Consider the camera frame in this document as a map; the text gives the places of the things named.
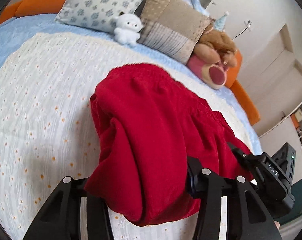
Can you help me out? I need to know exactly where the cream daisy blanket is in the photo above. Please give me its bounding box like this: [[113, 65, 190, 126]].
[[0, 31, 261, 239]]

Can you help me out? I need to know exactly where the blue floral pillow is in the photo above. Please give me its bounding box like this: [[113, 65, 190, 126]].
[[55, 0, 143, 33]]

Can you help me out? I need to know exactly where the beige patchwork pillow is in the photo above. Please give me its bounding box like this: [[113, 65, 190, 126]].
[[138, 0, 211, 64]]

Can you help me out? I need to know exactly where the pink strawberry bear plush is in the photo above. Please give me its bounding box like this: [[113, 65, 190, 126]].
[[187, 55, 227, 90]]

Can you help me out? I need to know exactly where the blue party hat plush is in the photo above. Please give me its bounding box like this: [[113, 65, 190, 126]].
[[213, 11, 229, 31]]

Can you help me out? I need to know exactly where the white door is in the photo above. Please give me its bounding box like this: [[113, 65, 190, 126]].
[[238, 24, 295, 104]]

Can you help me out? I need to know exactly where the wall socket with cable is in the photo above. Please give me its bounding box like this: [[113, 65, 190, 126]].
[[232, 20, 252, 40]]

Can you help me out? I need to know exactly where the light blue bedspread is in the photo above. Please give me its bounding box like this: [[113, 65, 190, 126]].
[[0, 14, 263, 155]]

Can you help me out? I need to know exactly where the red knit sweater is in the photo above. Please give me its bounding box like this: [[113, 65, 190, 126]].
[[85, 63, 252, 226]]

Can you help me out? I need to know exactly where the white plush lamb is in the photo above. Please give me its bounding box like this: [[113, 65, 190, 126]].
[[114, 14, 144, 47]]

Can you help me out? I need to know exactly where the person's left hand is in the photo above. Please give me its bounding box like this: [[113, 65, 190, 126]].
[[274, 221, 280, 230]]

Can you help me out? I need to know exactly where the brown teddy bear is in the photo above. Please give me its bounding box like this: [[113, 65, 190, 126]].
[[193, 23, 237, 68]]

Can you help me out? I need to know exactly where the white wardrobe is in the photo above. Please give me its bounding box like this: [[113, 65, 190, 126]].
[[259, 103, 302, 183]]

